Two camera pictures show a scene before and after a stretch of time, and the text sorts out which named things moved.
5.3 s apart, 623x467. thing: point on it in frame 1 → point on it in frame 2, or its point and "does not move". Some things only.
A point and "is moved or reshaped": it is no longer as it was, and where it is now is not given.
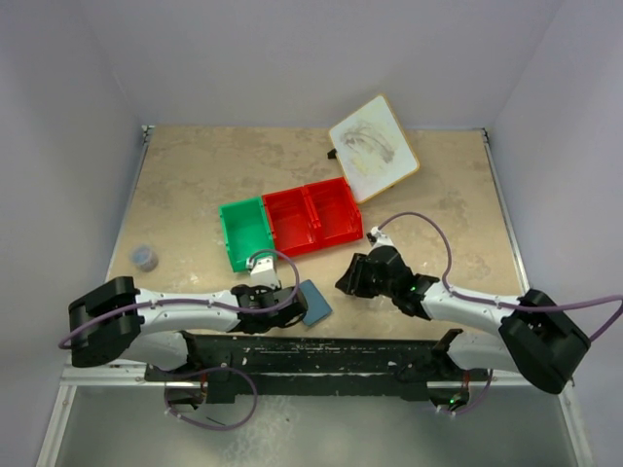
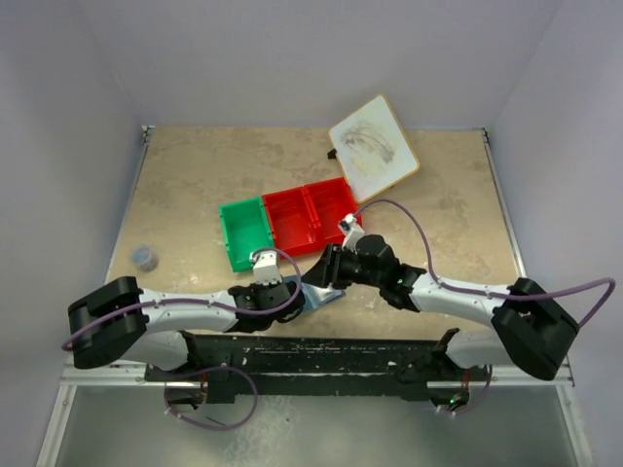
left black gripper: x=260 y=291 does not move
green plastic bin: x=246 y=229 does not move
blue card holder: x=317 y=306 is moved or reshaped
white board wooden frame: x=373 y=150 does not move
